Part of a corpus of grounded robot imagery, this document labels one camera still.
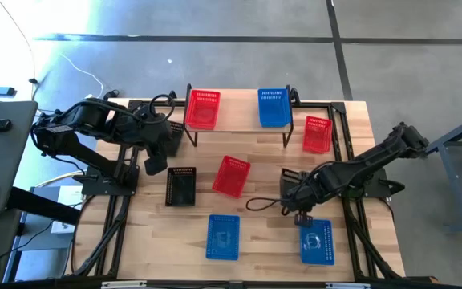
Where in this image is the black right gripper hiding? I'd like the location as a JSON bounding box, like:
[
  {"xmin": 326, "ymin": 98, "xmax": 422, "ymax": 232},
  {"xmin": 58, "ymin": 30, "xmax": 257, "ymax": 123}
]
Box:
[{"xmin": 281, "ymin": 176, "xmax": 321, "ymax": 227}]

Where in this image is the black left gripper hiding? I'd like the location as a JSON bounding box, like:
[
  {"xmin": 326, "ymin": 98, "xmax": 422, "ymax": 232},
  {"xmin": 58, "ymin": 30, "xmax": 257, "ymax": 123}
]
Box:
[{"xmin": 140, "ymin": 114, "xmax": 175, "ymax": 177}]

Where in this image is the blue plastic basket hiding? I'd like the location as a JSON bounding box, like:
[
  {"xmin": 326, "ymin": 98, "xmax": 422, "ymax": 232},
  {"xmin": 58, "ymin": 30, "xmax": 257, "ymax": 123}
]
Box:
[
  {"xmin": 299, "ymin": 218, "xmax": 335, "ymax": 267},
  {"xmin": 205, "ymin": 214, "xmax": 241, "ymax": 261},
  {"xmin": 257, "ymin": 88, "xmax": 293, "ymax": 128}
]

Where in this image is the black plastic basket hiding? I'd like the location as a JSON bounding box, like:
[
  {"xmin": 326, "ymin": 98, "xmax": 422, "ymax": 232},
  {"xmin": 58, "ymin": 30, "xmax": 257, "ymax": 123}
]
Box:
[
  {"xmin": 164, "ymin": 166, "xmax": 197, "ymax": 208},
  {"xmin": 279, "ymin": 167, "xmax": 310, "ymax": 193},
  {"xmin": 166, "ymin": 120, "xmax": 185, "ymax": 157}
]

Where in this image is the red plastic basket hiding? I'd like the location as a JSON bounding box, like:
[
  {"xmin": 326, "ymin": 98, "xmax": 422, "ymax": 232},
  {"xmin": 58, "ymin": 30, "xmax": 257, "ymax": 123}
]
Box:
[
  {"xmin": 211, "ymin": 155, "xmax": 252, "ymax": 199},
  {"xmin": 302, "ymin": 116, "xmax": 334, "ymax": 154},
  {"xmin": 184, "ymin": 89, "xmax": 221, "ymax": 131}
]

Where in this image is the wooden shelf with black legs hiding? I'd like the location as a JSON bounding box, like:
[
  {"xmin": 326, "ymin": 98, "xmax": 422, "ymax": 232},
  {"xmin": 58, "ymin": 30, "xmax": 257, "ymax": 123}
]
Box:
[{"xmin": 182, "ymin": 83, "xmax": 296, "ymax": 149}]

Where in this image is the white paper sheet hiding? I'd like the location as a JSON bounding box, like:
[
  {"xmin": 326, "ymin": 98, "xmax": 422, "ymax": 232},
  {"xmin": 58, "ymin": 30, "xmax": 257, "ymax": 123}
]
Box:
[{"xmin": 56, "ymin": 185, "xmax": 84, "ymax": 208}]

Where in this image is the black desk beam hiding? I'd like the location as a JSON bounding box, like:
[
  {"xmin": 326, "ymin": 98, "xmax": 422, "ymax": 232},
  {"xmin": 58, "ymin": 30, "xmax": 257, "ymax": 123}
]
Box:
[{"xmin": 6, "ymin": 186, "xmax": 83, "ymax": 226}]

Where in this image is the grey desk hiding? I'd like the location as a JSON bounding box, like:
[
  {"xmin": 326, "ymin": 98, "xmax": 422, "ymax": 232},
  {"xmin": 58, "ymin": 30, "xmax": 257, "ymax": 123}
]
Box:
[{"xmin": 0, "ymin": 100, "xmax": 39, "ymax": 220}]

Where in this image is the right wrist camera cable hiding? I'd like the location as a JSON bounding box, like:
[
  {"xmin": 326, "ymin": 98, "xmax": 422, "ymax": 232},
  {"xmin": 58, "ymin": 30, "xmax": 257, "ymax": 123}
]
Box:
[{"xmin": 245, "ymin": 196, "xmax": 292, "ymax": 213}]

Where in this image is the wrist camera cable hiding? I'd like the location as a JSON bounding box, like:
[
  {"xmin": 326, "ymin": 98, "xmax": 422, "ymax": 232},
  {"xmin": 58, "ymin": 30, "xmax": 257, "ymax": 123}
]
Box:
[
  {"xmin": 245, "ymin": 196, "xmax": 292, "ymax": 213},
  {"xmin": 148, "ymin": 94, "xmax": 176, "ymax": 126}
]

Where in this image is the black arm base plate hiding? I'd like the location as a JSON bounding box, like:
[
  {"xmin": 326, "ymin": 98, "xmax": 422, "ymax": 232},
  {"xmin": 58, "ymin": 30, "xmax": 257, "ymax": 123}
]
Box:
[
  {"xmin": 333, "ymin": 167, "xmax": 407, "ymax": 200},
  {"xmin": 74, "ymin": 165, "xmax": 140, "ymax": 197}
]

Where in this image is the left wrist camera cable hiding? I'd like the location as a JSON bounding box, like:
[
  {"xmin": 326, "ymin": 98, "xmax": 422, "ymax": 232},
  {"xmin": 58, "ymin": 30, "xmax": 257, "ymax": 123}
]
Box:
[{"xmin": 148, "ymin": 94, "xmax": 176, "ymax": 126}]

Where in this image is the black cable bundle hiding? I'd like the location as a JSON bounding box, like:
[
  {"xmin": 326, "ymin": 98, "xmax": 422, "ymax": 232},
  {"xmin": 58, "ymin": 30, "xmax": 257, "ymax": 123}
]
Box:
[
  {"xmin": 70, "ymin": 195, "xmax": 132, "ymax": 278},
  {"xmin": 345, "ymin": 198, "xmax": 403, "ymax": 280}
]

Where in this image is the silver rail bracket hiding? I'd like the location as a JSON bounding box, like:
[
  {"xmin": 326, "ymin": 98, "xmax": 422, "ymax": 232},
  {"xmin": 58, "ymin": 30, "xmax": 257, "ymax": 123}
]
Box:
[
  {"xmin": 326, "ymin": 282, "xmax": 371, "ymax": 289},
  {"xmin": 101, "ymin": 280, "xmax": 148, "ymax": 289}
]

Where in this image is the black front rail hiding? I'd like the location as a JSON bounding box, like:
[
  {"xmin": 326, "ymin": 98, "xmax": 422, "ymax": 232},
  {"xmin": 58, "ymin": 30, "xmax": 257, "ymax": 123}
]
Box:
[{"xmin": 0, "ymin": 276, "xmax": 440, "ymax": 289}]

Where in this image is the white floor cable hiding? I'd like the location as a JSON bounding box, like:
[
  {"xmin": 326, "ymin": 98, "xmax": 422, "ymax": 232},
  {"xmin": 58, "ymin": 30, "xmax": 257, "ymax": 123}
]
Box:
[{"xmin": 58, "ymin": 51, "xmax": 106, "ymax": 97}]

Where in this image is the black aluminium table frame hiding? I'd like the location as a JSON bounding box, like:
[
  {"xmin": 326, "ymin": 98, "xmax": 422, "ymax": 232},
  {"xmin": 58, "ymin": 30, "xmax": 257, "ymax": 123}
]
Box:
[{"xmin": 70, "ymin": 98, "xmax": 407, "ymax": 282}]

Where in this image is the thin cable with black plug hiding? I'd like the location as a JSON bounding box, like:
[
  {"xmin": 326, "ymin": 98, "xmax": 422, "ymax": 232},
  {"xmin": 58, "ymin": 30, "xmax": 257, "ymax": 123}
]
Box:
[{"xmin": 0, "ymin": 0, "xmax": 39, "ymax": 101}]

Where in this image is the blue-grey metal table frame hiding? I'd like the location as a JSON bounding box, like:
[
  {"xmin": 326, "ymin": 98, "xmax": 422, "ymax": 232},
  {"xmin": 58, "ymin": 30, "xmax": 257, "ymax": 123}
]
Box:
[{"xmin": 415, "ymin": 108, "xmax": 462, "ymax": 234}]

